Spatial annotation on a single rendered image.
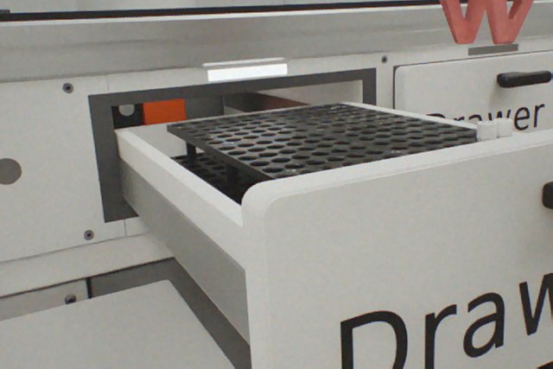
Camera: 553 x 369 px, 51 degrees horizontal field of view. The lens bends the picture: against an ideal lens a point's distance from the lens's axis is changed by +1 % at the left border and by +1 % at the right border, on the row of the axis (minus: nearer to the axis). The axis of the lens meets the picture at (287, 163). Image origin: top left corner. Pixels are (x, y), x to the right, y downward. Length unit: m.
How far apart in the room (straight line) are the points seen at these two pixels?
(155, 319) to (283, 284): 0.28
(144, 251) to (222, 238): 0.27
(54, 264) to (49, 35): 0.19
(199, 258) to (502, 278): 0.16
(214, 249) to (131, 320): 0.20
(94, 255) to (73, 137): 0.11
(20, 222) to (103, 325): 0.11
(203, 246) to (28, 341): 0.21
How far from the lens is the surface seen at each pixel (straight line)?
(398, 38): 0.63
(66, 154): 0.51
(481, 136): 0.39
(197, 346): 0.43
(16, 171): 0.51
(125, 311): 0.49
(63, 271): 0.55
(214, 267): 0.30
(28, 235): 0.53
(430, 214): 0.23
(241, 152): 0.38
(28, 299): 0.56
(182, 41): 0.53
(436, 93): 0.65
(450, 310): 0.25
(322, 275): 0.21
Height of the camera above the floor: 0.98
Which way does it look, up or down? 14 degrees down
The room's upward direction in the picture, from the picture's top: 3 degrees counter-clockwise
